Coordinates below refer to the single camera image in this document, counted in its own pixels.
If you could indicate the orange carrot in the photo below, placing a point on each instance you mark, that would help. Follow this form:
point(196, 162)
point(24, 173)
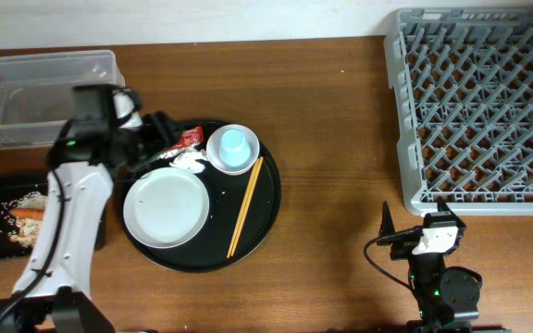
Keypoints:
point(27, 213)

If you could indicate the round black tray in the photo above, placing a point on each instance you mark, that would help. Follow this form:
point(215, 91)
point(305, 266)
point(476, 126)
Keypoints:
point(207, 251)

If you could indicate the white bowl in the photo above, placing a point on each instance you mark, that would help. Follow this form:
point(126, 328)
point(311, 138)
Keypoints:
point(212, 150)

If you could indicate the white tissue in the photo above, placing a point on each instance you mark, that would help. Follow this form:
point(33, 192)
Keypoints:
point(191, 160)

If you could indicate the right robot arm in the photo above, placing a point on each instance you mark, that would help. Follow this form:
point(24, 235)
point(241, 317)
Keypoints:
point(446, 297)

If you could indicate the clear plastic bin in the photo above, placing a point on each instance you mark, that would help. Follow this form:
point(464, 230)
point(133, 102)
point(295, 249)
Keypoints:
point(36, 92)

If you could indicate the red snack wrapper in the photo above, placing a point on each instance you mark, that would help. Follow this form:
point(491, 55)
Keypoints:
point(189, 139)

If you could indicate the light blue cup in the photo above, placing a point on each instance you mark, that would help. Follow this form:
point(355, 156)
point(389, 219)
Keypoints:
point(234, 149)

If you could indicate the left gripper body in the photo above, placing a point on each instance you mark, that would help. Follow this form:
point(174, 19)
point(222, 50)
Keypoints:
point(146, 139)

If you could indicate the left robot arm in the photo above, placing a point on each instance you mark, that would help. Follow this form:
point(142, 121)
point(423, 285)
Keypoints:
point(55, 283)

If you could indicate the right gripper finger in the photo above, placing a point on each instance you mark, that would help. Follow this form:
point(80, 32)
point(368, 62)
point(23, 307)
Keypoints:
point(386, 226)
point(442, 206)

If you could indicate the white plate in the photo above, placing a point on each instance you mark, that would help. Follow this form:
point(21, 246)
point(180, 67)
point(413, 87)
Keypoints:
point(166, 208)

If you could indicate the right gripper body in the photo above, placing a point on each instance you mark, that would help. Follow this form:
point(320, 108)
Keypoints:
point(402, 249)

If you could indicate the grey dishwasher rack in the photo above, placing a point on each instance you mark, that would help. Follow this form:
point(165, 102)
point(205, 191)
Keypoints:
point(463, 85)

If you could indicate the pile of rice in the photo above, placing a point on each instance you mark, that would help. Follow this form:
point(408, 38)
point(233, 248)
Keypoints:
point(20, 231)

